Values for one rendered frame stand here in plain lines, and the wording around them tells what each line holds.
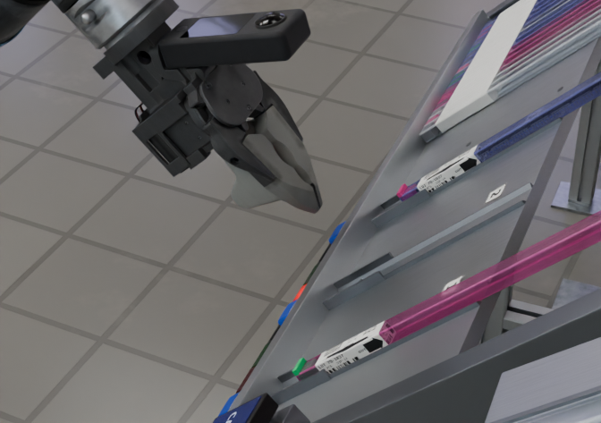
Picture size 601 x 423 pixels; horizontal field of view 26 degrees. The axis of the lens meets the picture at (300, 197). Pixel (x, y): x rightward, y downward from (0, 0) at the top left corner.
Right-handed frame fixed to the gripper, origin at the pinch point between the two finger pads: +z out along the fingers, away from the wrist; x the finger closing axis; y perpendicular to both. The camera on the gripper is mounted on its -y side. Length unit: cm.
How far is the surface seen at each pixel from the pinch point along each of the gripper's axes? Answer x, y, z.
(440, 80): -20.8, -3.6, 2.8
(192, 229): -78, 88, 15
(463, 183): 2.4, -13.5, 4.8
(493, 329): -38, 24, 37
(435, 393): 32.0, -23.0, 4.2
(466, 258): 15.7, -18.7, 4.8
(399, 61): -147, 78, 25
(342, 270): 8.1, -3.6, 4.1
